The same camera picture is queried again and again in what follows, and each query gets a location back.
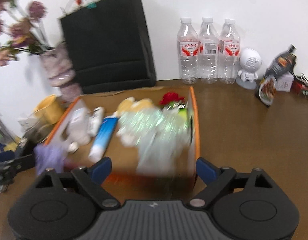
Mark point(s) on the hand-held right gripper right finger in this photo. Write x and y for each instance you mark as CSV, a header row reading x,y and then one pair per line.
x,y
206,172

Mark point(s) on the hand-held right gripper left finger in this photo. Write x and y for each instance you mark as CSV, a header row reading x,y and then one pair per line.
x,y
101,171

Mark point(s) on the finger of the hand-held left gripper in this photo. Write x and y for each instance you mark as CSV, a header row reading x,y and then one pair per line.
x,y
3,158

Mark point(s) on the blue and white tube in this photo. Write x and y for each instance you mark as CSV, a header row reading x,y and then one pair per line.
x,y
104,137

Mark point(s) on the orange cardboard box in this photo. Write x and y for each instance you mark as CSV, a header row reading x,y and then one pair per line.
x,y
196,130

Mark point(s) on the purple cloth pouch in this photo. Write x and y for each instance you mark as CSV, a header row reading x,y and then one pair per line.
x,y
50,158

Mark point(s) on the white plastic container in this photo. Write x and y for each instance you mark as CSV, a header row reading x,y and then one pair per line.
x,y
79,127

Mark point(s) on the white spray bottle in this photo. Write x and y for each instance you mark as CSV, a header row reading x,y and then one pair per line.
x,y
95,121

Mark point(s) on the iridescent sheer pouch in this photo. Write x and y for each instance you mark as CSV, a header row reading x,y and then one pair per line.
x,y
156,135

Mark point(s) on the green packet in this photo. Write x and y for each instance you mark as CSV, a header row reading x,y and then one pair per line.
x,y
179,113

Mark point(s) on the yellow and white plush toy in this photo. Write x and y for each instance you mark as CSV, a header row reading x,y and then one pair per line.
x,y
136,105

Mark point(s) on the wooden desktop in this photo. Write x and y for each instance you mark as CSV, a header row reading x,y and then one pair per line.
x,y
244,135

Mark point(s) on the black power adapter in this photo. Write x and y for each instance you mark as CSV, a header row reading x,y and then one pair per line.
x,y
25,153

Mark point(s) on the clear container with colourful items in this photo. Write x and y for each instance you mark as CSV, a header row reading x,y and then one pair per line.
x,y
3,132

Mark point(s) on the clear glass jar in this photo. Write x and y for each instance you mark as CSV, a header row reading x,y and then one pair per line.
x,y
35,130

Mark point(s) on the red artificial flower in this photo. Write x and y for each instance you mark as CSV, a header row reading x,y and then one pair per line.
x,y
170,98

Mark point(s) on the purple textured vase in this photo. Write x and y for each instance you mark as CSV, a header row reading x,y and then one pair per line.
x,y
58,72

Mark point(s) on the white robot speaker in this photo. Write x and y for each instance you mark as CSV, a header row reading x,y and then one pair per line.
x,y
249,62

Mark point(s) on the clear water bottle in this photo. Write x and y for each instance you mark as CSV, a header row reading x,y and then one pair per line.
x,y
208,52
229,52
187,52

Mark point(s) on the white tin box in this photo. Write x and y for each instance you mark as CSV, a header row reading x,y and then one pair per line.
x,y
285,81

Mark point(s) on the black sauce pouch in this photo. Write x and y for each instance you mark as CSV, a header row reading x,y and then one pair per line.
x,y
276,72

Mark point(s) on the black paper bag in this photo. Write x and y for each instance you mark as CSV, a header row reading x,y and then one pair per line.
x,y
106,42

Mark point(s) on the dark red box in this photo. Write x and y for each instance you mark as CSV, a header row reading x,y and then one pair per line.
x,y
304,87

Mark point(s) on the dried pink flowers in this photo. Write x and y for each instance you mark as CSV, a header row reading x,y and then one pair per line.
x,y
21,30

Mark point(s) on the green binder clip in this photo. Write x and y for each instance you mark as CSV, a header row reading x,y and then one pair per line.
x,y
91,5

